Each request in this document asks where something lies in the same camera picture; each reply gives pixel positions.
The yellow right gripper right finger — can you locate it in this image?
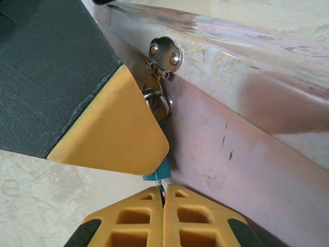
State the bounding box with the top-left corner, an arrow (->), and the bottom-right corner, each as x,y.
163,183 -> 266,247

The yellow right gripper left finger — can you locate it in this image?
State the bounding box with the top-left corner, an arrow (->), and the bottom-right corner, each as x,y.
65,186 -> 165,247

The teal padlock with silver shackle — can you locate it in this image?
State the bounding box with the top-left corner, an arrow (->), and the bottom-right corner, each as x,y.
142,87 -> 176,182

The silver hasp latch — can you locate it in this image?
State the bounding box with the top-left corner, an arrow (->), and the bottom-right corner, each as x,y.
145,37 -> 184,81

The pink floral tin box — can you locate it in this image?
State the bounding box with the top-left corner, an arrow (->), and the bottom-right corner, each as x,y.
94,0 -> 329,247

